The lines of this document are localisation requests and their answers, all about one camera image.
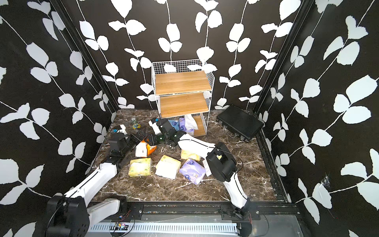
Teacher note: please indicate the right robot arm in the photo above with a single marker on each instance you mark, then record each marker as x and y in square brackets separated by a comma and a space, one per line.
[220, 160]

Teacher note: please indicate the small circuit board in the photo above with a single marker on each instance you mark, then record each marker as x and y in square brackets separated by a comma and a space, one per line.
[121, 226]

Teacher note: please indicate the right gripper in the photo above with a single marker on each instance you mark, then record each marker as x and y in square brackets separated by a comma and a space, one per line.
[153, 138]

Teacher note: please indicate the white wire shelf rack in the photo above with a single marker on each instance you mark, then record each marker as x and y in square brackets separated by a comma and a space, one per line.
[182, 88]

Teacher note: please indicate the white slotted cable duct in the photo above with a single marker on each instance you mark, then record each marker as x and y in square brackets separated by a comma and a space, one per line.
[169, 228]

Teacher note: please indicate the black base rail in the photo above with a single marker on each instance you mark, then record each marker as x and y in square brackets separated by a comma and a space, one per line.
[255, 210]

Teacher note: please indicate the orange tissue pack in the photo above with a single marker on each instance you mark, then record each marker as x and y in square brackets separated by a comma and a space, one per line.
[144, 150]

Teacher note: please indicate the black carrying case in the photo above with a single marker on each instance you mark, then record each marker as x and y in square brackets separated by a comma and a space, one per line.
[240, 123]

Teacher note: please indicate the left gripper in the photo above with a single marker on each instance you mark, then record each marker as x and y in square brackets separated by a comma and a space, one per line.
[137, 139]

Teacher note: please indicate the purple tissue pack bottom shelf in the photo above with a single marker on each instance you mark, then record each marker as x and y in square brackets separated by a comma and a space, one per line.
[188, 124]

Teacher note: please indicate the light yellow tissue pack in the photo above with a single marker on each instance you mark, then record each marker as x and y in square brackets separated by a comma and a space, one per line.
[140, 167]

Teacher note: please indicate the yellow tissue pack shelf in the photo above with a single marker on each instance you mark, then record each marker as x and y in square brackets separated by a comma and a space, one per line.
[185, 155]

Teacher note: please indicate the orange-yellow tissue pack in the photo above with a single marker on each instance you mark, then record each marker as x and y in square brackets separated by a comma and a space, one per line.
[167, 167]

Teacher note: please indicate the yellow clock toy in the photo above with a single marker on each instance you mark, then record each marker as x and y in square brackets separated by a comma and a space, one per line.
[136, 126]

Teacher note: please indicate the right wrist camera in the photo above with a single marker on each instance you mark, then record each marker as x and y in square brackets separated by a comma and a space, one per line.
[153, 124]

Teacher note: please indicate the blue tissue pack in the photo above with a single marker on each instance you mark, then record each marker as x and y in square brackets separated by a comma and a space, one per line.
[175, 124]

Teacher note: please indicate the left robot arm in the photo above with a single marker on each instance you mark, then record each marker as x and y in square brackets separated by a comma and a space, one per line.
[70, 215]

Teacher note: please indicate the pale yellow tissue pack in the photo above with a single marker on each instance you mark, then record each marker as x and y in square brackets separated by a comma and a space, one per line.
[207, 168]

